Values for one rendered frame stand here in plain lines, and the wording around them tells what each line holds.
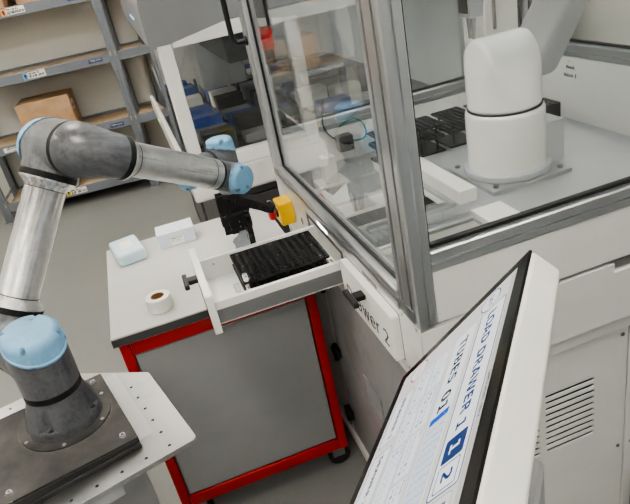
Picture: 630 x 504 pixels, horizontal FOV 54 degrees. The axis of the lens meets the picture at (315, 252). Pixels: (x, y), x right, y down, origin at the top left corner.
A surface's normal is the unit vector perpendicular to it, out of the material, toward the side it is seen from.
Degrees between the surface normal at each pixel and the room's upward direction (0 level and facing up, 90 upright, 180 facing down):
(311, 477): 0
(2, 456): 3
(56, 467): 3
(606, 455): 90
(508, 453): 40
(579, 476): 90
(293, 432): 90
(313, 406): 90
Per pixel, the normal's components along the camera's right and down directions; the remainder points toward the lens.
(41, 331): -0.04, -0.84
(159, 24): 0.31, 0.38
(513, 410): 0.44, -0.65
